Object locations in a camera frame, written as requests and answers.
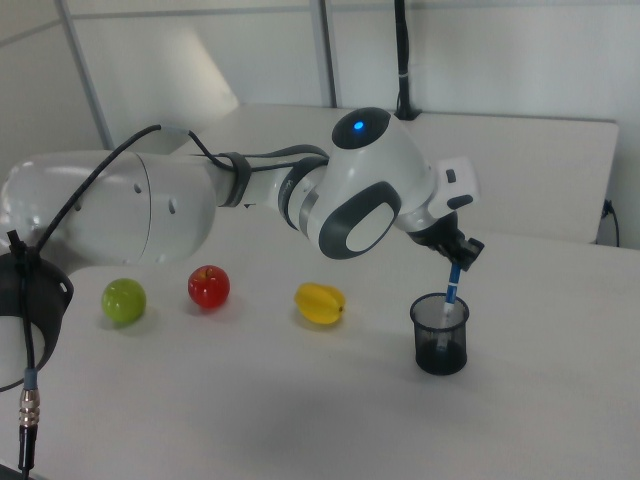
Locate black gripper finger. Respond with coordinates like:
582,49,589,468
459,237,486,272
437,241,464,265

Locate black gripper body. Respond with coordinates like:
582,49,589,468
410,211,466,257

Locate blue white marker pen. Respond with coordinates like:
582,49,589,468
436,261,465,353

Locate black mesh pen cup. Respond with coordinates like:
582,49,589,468
409,293,471,376

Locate yellow starfruit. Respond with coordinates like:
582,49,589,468
293,282,347,325

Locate black clamped pole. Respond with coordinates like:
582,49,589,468
390,0,423,122

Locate red apple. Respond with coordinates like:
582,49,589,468
187,264,232,309

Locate green apple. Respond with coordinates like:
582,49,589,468
101,278,148,325

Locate black cable at table edge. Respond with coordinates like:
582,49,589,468
601,198,622,248

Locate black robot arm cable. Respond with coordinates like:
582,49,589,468
0,124,332,472

